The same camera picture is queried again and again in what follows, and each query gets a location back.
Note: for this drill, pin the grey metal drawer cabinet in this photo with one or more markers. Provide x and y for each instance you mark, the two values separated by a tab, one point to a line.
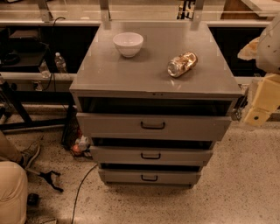
108	83

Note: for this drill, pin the crushed shiny metal can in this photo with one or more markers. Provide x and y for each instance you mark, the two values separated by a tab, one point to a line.
181	64

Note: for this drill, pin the white ceramic bowl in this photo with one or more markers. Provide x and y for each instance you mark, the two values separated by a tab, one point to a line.
128	44

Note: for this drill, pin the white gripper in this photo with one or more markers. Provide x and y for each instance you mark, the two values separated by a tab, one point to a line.
269	51

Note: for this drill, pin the grey top drawer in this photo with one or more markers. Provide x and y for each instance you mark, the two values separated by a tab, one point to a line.
156	127

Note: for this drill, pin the clear plastic water bottle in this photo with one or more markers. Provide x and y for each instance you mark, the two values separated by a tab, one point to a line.
60	63

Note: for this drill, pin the grey sneaker shoe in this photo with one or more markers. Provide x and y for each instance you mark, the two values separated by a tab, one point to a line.
29	154

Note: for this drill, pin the colourful clutter beside cabinet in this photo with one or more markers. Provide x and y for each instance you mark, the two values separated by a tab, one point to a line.
74	141

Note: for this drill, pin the grey drawer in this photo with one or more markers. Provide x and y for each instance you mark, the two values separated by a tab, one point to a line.
149	177
156	127
149	156

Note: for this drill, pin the person's beige trouser leg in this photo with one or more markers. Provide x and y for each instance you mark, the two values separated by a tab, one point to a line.
13	184

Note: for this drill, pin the black grabber tool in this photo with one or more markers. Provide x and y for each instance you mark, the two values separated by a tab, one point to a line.
48	177

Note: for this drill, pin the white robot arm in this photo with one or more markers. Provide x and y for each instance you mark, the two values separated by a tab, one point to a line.
265	50

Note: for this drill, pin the grey middle drawer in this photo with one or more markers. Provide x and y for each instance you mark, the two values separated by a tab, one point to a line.
149	156

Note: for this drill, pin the small black floor object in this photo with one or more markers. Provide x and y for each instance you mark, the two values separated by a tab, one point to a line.
32	199

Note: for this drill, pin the black table frame leg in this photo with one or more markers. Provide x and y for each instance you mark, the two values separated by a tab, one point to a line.
11	97

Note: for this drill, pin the grey bottom drawer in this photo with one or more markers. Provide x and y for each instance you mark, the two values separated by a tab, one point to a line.
149	177

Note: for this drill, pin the black equipment on shelf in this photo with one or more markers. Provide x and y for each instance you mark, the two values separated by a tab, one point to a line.
21	50

